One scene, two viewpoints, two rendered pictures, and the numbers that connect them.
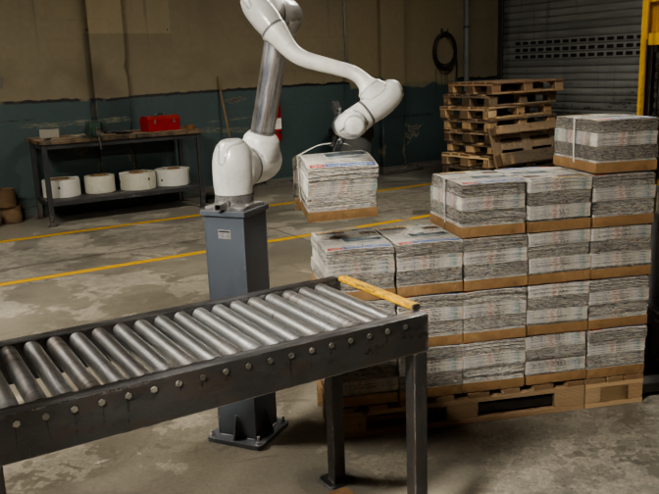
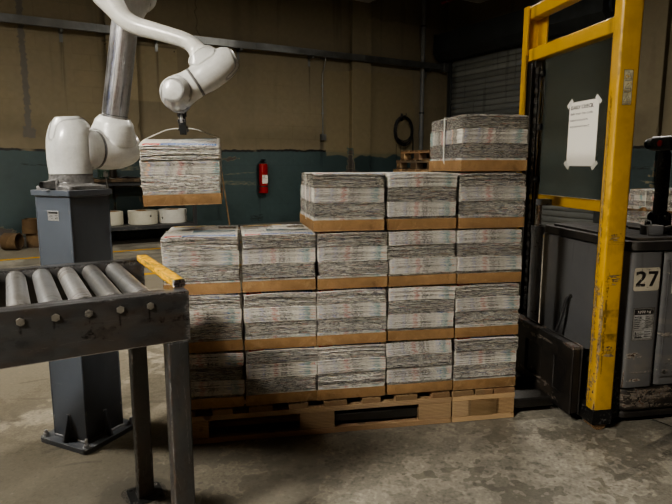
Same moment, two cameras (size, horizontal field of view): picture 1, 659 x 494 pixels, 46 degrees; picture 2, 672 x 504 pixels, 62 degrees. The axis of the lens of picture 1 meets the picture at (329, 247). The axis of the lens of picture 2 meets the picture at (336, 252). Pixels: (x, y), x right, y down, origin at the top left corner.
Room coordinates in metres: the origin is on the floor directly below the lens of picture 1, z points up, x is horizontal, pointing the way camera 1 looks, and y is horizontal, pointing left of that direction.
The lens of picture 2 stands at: (0.96, -0.66, 1.10)
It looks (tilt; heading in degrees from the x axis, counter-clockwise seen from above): 9 degrees down; 1
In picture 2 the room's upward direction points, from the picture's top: straight up
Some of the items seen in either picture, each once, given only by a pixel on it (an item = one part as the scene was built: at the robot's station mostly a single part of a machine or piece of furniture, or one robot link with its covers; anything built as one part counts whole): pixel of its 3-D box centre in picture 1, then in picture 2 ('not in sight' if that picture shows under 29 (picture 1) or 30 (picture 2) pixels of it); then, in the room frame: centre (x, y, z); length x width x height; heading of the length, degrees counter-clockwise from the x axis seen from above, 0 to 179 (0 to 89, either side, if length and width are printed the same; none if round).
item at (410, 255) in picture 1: (447, 321); (310, 323); (3.29, -0.52, 0.42); 1.17 x 0.39 x 0.83; 101
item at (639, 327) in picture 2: not in sight; (626, 310); (3.59, -2.02, 0.40); 0.69 x 0.55 x 0.80; 11
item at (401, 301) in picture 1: (377, 291); (158, 269); (2.47, -0.15, 0.81); 0.43 x 0.03 x 0.02; 31
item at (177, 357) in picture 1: (165, 347); not in sight; (2.10, 0.48, 0.77); 0.47 x 0.05 x 0.05; 31
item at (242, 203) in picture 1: (231, 201); (67, 182); (3.09, 0.39, 1.03); 0.22 x 0.18 x 0.06; 155
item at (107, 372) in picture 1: (97, 362); not in sight; (2.00, 0.65, 0.77); 0.47 x 0.05 x 0.05; 31
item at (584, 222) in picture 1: (538, 217); (407, 219); (3.38, -0.94, 0.86); 0.38 x 0.29 x 0.04; 12
